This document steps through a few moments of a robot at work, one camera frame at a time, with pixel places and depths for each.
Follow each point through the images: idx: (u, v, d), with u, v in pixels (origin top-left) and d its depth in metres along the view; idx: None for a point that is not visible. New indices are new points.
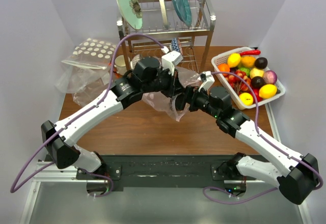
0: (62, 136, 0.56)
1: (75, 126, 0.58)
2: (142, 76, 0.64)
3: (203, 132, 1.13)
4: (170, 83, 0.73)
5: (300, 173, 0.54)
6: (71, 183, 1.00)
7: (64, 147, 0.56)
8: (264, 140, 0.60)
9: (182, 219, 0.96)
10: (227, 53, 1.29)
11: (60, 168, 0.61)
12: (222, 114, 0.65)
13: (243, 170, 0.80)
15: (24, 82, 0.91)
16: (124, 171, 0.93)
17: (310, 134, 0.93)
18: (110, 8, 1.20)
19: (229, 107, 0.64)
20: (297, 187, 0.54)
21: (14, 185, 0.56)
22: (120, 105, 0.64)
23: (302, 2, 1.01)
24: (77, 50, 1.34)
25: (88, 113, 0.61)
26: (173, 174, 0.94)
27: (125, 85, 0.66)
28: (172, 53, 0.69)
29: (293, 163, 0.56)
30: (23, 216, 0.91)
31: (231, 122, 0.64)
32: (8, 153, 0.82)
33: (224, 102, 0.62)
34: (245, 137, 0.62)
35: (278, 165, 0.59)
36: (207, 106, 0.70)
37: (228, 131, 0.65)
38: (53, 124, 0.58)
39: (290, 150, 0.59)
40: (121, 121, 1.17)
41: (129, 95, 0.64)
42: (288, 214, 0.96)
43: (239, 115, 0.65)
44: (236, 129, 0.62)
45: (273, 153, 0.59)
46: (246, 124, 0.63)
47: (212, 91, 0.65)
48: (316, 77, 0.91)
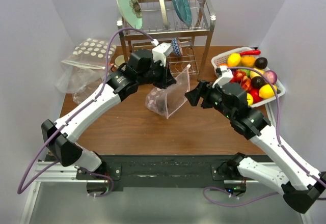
0: (64, 133, 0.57)
1: (76, 121, 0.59)
2: (137, 67, 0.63)
3: (203, 133, 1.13)
4: (162, 74, 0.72)
5: (318, 194, 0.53)
6: (71, 183, 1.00)
7: (68, 144, 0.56)
8: (286, 153, 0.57)
9: (182, 219, 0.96)
10: (227, 53, 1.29)
11: (64, 165, 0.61)
12: (238, 114, 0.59)
13: (242, 171, 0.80)
15: (24, 82, 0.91)
16: (124, 171, 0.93)
17: (309, 134, 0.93)
18: (110, 7, 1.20)
19: (245, 106, 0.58)
20: (310, 205, 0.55)
21: (21, 186, 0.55)
22: (118, 97, 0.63)
23: (302, 2, 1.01)
24: (77, 50, 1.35)
25: (87, 109, 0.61)
26: (173, 174, 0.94)
27: (120, 77, 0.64)
28: (159, 44, 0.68)
29: (310, 180, 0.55)
30: (23, 216, 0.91)
31: (249, 123, 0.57)
32: (8, 152, 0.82)
33: (239, 100, 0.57)
34: (264, 145, 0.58)
35: (293, 178, 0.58)
36: (220, 104, 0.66)
37: (244, 133, 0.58)
38: (53, 123, 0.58)
39: (309, 165, 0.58)
40: (121, 121, 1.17)
41: (126, 87, 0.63)
42: (288, 215, 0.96)
43: (259, 117, 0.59)
44: (256, 134, 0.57)
45: (292, 167, 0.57)
46: (266, 131, 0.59)
47: (226, 88, 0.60)
48: (316, 77, 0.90)
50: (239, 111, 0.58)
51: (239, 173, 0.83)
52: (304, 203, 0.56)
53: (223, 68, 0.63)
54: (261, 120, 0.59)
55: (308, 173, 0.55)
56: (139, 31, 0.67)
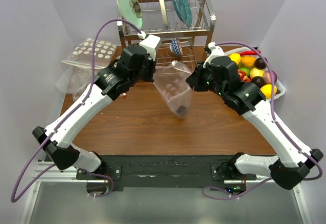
0: (54, 141, 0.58)
1: (65, 128, 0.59)
2: (129, 64, 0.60)
3: (203, 133, 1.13)
4: (152, 68, 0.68)
5: (308, 171, 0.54)
6: (71, 183, 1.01)
7: (58, 151, 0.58)
8: (279, 130, 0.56)
9: (181, 219, 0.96)
10: (227, 53, 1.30)
11: (61, 168, 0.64)
12: (229, 88, 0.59)
13: (240, 167, 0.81)
15: (24, 82, 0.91)
16: (124, 172, 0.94)
17: (309, 134, 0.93)
18: (110, 8, 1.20)
19: (236, 79, 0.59)
20: (298, 182, 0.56)
21: (14, 195, 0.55)
22: (107, 97, 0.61)
23: (303, 2, 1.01)
24: (77, 50, 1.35)
25: (76, 113, 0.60)
26: (173, 174, 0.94)
27: (109, 75, 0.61)
28: (148, 38, 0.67)
29: (301, 158, 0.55)
30: (23, 215, 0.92)
31: (244, 98, 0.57)
32: (8, 152, 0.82)
33: (228, 71, 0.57)
34: (258, 121, 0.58)
35: (284, 156, 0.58)
36: (211, 82, 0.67)
37: (238, 108, 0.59)
38: (43, 130, 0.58)
39: (300, 142, 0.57)
40: (121, 121, 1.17)
41: (115, 86, 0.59)
42: (288, 215, 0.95)
43: (254, 92, 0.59)
44: (250, 109, 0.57)
45: (284, 144, 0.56)
46: (261, 106, 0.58)
47: (214, 61, 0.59)
48: (316, 77, 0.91)
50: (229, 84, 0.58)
51: (239, 171, 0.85)
52: (292, 180, 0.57)
53: (211, 45, 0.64)
54: (255, 95, 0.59)
55: (301, 151, 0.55)
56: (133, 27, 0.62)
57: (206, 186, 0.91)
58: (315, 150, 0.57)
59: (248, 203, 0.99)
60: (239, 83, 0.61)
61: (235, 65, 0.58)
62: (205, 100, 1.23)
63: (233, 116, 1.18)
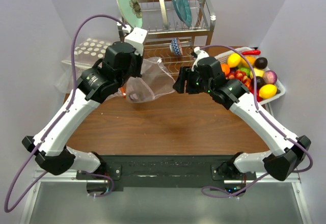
0: (42, 151, 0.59)
1: (52, 137, 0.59)
2: (113, 64, 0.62)
3: (203, 133, 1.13)
4: (139, 64, 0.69)
5: (294, 156, 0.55)
6: (71, 183, 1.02)
7: (47, 161, 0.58)
8: (263, 117, 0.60)
9: (182, 219, 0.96)
10: (228, 53, 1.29)
11: (57, 174, 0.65)
12: (215, 84, 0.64)
13: (240, 166, 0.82)
15: (24, 82, 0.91)
16: (124, 172, 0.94)
17: (309, 134, 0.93)
18: (110, 8, 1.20)
19: (221, 76, 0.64)
20: (287, 168, 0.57)
21: (7, 205, 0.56)
22: (92, 102, 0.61)
23: (303, 2, 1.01)
24: (77, 50, 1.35)
25: (61, 120, 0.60)
26: (173, 174, 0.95)
27: (92, 78, 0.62)
28: (134, 32, 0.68)
29: (288, 144, 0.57)
30: (23, 215, 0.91)
31: (227, 92, 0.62)
32: (8, 152, 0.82)
33: (213, 68, 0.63)
34: (243, 112, 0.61)
35: (272, 144, 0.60)
36: (200, 82, 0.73)
37: (224, 102, 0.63)
38: (31, 140, 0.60)
39: (286, 130, 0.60)
40: (121, 121, 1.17)
41: (100, 87, 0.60)
42: (288, 215, 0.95)
43: (237, 86, 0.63)
44: (234, 101, 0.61)
45: (270, 131, 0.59)
46: (244, 98, 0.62)
47: (200, 61, 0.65)
48: (316, 78, 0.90)
50: (215, 80, 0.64)
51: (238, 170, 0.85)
52: (281, 167, 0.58)
53: (196, 49, 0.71)
54: (239, 89, 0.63)
55: (285, 136, 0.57)
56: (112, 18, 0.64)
57: (206, 186, 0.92)
58: (301, 137, 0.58)
59: (248, 203, 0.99)
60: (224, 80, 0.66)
61: (218, 63, 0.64)
62: (205, 101, 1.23)
63: (233, 116, 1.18)
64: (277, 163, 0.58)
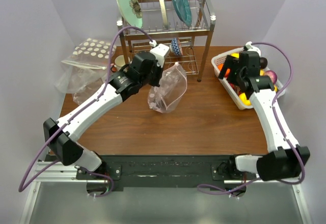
0: (66, 132, 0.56)
1: (78, 120, 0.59)
2: (140, 68, 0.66)
3: (202, 132, 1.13)
4: (158, 74, 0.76)
5: (283, 156, 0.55)
6: (71, 183, 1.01)
7: (69, 142, 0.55)
8: (273, 114, 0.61)
9: (182, 219, 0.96)
10: (228, 53, 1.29)
11: (65, 165, 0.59)
12: (247, 73, 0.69)
13: (240, 162, 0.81)
15: (24, 82, 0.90)
16: (124, 171, 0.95)
17: (309, 135, 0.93)
18: (110, 8, 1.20)
19: (255, 68, 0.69)
20: (272, 165, 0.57)
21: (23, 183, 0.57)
22: (119, 97, 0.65)
23: (303, 2, 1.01)
24: (77, 50, 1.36)
25: (90, 107, 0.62)
26: (173, 174, 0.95)
27: (123, 78, 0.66)
28: (158, 47, 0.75)
29: (284, 144, 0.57)
30: (23, 216, 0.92)
31: (253, 82, 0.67)
32: (8, 153, 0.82)
33: (249, 58, 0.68)
34: (257, 103, 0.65)
35: (270, 141, 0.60)
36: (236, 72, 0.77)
37: (246, 89, 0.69)
38: (55, 121, 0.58)
39: (291, 134, 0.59)
40: (121, 121, 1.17)
41: (128, 87, 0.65)
42: (288, 215, 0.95)
43: (266, 82, 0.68)
44: (254, 90, 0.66)
45: (272, 129, 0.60)
46: (267, 92, 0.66)
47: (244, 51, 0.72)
48: (316, 78, 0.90)
50: (247, 69, 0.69)
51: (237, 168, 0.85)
52: (269, 163, 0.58)
53: (248, 44, 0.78)
54: (265, 84, 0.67)
55: (284, 137, 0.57)
56: (140, 31, 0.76)
57: (206, 185, 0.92)
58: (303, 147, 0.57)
59: (248, 203, 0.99)
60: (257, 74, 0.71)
61: (256, 58, 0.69)
62: (205, 100, 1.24)
63: (233, 116, 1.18)
64: (268, 158, 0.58)
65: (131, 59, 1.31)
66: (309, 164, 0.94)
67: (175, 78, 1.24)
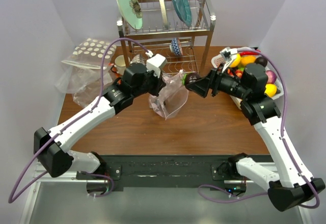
0: (58, 141, 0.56)
1: (70, 131, 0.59)
2: (131, 82, 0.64)
3: (201, 133, 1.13)
4: (156, 84, 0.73)
5: (302, 193, 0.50)
6: (71, 183, 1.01)
7: (61, 152, 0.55)
8: (284, 146, 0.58)
9: (182, 219, 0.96)
10: None
11: (54, 176, 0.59)
12: (251, 96, 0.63)
13: (240, 167, 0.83)
15: (24, 82, 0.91)
16: (124, 171, 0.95)
17: (309, 134, 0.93)
18: (110, 7, 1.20)
19: (261, 90, 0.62)
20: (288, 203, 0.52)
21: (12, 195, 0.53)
22: (112, 110, 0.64)
23: (303, 2, 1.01)
24: (77, 50, 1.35)
25: (82, 119, 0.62)
26: (173, 174, 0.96)
27: (116, 91, 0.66)
28: (155, 56, 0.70)
29: (299, 180, 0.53)
30: (23, 216, 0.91)
31: (257, 108, 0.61)
32: (8, 152, 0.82)
33: (258, 81, 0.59)
34: (266, 134, 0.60)
35: (283, 175, 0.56)
36: (236, 88, 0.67)
37: (250, 116, 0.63)
38: (47, 131, 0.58)
39: (304, 167, 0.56)
40: (121, 121, 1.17)
41: (121, 101, 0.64)
42: (287, 215, 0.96)
43: (271, 106, 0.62)
44: (261, 119, 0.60)
45: (287, 165, 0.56)
46: (274, 120, 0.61)
47: (249, 68, 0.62)
48: (316, 77, 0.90)
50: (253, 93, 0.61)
51: (237, 170, 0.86)
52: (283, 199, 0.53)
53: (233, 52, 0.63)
54: (271, 110, 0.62)
55: (300, 173, 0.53)
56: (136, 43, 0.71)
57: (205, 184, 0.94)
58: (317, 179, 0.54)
59: (248, 203, 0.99)
60: (261, 95, 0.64)
61: (265, 80, 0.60)
62: (205, 101, 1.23)
63: (233, 116, 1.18)
64: (281, 193, 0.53)
65: (130, 59, 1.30)
66: (308, 164, 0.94)
67: (179, 83, 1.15)
